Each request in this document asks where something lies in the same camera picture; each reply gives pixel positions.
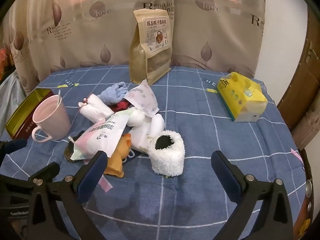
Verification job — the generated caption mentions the black gold mesh pouch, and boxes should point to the black gold mesh pouch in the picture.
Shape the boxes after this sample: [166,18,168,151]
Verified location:
[63,141,81,163]

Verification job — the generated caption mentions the orange plush toy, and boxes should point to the orange plush toy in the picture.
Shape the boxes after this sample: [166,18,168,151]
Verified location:
[104,133,132,178]

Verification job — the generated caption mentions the pink white wipes pack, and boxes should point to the pink white wipes pack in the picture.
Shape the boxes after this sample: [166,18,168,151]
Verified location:
[71,109,132,161]

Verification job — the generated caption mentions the white fluffy sock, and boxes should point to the white fluffy sock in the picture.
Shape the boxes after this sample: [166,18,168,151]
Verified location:
[148,130,185,177]

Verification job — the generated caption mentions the floral white sachet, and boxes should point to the floral white sachet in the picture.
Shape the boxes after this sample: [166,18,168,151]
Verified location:
[124,80,159,118]

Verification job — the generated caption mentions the gold red tin box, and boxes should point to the gold red tin box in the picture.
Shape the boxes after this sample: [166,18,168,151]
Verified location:
[5,88,54,140]

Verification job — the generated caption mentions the pink ceramic mug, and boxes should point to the pink ceramic mug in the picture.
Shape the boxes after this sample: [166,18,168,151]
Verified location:
[31,95,71,143]

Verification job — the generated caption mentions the light green plastic bag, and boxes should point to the light green plastic bag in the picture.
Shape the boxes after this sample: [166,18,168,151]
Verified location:
[0,71,25,135]

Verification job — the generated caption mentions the white knit glove red cuff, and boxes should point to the white knit glove red cuff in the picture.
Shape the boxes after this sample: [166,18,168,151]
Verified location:
[78,94,114,124]

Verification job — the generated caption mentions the white spoon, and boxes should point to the white spoon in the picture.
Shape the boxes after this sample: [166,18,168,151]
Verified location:
[56,89,61,107]

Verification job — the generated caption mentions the brown wooden door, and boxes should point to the brown wooden door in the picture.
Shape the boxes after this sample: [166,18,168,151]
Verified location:
[278,8,319,150]

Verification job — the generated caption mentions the red sleep mask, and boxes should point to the red sleep mask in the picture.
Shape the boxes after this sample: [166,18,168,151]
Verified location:
[109,99,131,112]

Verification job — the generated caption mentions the yellow tissue pack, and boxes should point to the yellow tissue pack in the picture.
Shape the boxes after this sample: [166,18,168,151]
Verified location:
[217,72,268,122]

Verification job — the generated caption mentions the red plastic bag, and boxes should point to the red plastic bag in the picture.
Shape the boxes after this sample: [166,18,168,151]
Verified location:
[0,48,12,79]

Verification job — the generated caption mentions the light blue fluffy sock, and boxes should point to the light blue fluffy sock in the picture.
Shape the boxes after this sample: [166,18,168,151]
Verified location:
[98,82,128,106]

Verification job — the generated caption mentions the kraft paper snack bag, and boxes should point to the kraft paper snack bag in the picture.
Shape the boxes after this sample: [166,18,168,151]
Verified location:
[129,9,172,85]

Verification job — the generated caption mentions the beige leaf print curtain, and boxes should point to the beige leaf print curtain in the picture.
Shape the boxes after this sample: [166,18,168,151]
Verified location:
[1,0,266,92]

